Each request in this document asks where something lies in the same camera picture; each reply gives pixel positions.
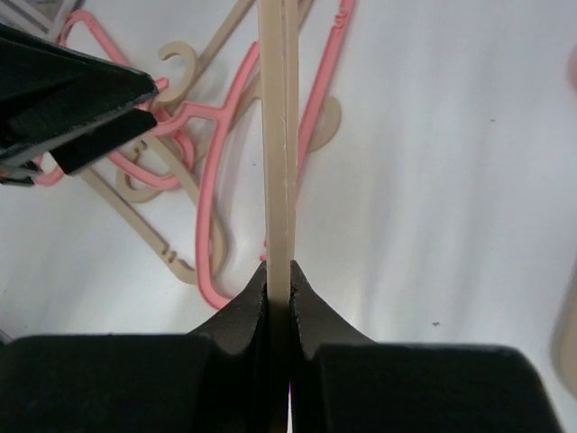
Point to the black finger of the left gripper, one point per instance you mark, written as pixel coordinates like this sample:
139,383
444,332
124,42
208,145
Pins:
56,100

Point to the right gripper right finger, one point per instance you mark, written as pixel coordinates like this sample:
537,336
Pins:
341,381

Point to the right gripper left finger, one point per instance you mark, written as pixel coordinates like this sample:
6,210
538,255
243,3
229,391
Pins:
216,378

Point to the beige hanger bottom pile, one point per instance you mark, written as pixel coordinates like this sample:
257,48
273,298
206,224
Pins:
192,243

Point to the pink hanger pile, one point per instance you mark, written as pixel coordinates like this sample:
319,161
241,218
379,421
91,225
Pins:
571,68
225,180

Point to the beige hanger with right hook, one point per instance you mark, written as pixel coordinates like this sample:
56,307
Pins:
288,131

